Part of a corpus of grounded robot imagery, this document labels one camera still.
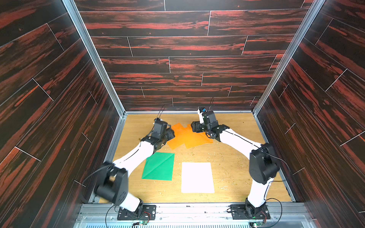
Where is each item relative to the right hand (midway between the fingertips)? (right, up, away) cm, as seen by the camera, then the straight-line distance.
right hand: (199, 122), depth 94 cm
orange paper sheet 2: (-4, -11, +8) cm, 14 cm away
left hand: (-16, -6, -5) cm, 18 cm away
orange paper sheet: (-11, -10, +17) cm, 23 cm away
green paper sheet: (-26, -28, -3) cm, 39 cm away
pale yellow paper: (-2, -34, -7) cm, 35 cm away
